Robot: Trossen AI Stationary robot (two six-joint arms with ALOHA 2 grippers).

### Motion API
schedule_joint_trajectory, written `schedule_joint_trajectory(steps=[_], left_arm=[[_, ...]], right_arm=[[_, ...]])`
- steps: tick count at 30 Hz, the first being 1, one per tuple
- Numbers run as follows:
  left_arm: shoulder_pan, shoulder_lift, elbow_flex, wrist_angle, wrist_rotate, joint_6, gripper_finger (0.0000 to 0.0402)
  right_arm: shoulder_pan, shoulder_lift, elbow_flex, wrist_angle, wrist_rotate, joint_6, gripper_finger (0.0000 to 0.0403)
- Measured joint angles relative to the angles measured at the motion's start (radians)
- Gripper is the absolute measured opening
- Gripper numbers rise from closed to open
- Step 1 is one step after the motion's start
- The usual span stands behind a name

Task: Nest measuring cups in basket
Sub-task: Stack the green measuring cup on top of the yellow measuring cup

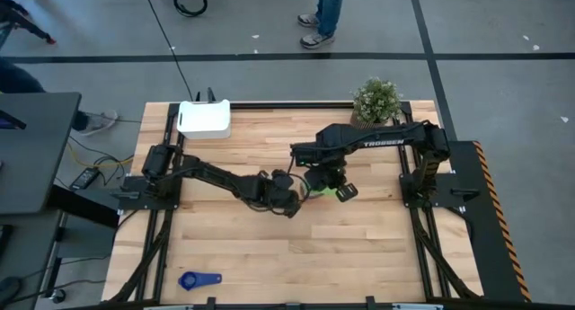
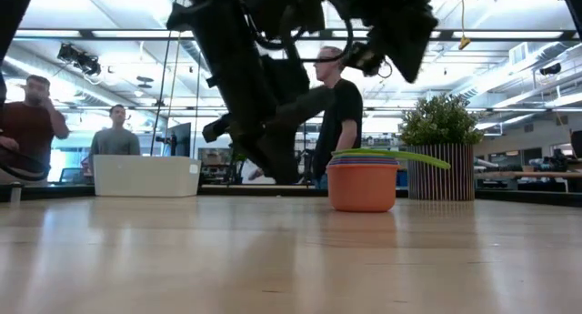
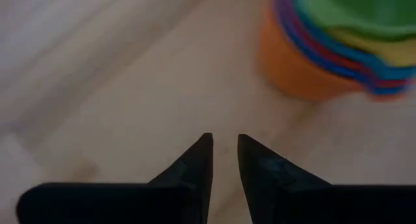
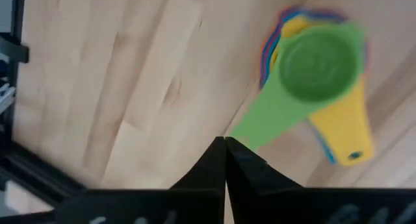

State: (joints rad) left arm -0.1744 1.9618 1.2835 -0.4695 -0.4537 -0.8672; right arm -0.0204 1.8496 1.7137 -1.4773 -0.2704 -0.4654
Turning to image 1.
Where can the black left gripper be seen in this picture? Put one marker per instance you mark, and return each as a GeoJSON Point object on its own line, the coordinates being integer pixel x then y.
{"type": "Point", "coordinates": [278, 193]}

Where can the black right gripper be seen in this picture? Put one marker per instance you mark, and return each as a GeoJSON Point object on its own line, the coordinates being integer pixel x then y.
{"type": "Point", "coordinates": [321, 162]}

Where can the green measuring cup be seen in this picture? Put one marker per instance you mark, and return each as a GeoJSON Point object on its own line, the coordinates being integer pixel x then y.
{"type": "Point", "coordinates": [327, 193]}

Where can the white plastic basket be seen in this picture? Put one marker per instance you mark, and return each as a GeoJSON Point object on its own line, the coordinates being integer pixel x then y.
{"type": "Point", "coordinates": [204, 119]}

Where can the navy measuring cup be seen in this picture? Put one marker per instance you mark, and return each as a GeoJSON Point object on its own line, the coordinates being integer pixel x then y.
{"type": "Point", "coordinates": [209, 279]}

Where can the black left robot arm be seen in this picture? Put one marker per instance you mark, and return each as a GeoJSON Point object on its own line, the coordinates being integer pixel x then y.
{"type": "Point", "coordinates": [215, 175]}

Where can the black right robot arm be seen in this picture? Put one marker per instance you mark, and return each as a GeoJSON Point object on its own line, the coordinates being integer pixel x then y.
{"type": "Point", "coordinates": [382, 137]}

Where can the potted plant striped pot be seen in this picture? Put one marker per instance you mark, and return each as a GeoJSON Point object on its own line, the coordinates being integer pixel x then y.
{"type": "Point", "coordinates": [376, 99]}

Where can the black platform hazard stripe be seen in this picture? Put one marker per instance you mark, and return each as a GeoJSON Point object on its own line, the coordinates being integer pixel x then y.
{"type": "Point", "coordinates": [485, 238]}

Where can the person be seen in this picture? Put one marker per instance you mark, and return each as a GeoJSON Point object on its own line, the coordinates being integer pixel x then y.
{"type": "Point", "coordinates": [18, 81]}
{"type": "Point", "coordinates": [328, 9]}

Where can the black power brick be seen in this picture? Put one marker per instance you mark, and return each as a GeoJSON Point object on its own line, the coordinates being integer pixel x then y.
{"type": "Point", "coordinates": [85, 177]}

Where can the black caster wheel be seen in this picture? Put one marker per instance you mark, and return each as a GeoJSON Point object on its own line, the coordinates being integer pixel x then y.
{"type": "Point", "coordinates": [57, 295]}

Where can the large black desk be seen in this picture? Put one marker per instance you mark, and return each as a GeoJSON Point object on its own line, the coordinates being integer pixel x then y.
{"type": "Point", "coordinates": [36, 166]}

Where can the black tripod legs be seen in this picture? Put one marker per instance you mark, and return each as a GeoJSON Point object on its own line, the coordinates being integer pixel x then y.
{"type": "Point", "coordinates": [27, 24]}

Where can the black aluminium table frame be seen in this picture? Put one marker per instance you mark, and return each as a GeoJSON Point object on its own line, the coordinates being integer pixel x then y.
{"type": "Point", "coordinates": [292, 105]}

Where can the grey metal bracket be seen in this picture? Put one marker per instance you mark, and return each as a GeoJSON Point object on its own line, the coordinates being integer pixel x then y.
{"type": "Point", "coordinates": [418, 307]}
{"type": "Point", "coordinates": [184, 307]}

